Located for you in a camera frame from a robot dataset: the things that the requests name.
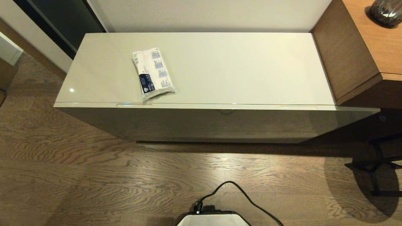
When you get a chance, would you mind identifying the glossy cream drawer cabinet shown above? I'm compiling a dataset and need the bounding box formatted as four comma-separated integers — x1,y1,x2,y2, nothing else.
53,32,381,144

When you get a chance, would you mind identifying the brown wooden desk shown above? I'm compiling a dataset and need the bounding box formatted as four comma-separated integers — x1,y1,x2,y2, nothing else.
311,0,402,109

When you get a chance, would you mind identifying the white blue-patterned tissue packet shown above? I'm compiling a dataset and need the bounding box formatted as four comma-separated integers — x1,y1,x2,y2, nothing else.
132,48,176,101

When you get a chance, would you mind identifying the dark glass vase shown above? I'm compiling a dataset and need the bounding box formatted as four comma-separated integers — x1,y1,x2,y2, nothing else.
369,0,402,29

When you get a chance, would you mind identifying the white furniture corner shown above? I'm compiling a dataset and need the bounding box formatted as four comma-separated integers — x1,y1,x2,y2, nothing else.
0,31,24,66

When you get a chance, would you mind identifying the brown wooden furniture piece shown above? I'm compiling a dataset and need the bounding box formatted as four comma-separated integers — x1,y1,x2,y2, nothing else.
0,57,17,91

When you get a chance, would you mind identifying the dark glass door panel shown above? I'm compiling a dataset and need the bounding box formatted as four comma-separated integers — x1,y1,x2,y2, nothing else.
13,0,106,60

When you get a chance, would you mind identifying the black power cable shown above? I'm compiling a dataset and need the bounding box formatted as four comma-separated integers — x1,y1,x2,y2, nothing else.
194,181,283,226

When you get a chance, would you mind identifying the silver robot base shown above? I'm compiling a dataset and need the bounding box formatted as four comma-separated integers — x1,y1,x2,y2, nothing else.
176,211,252,226

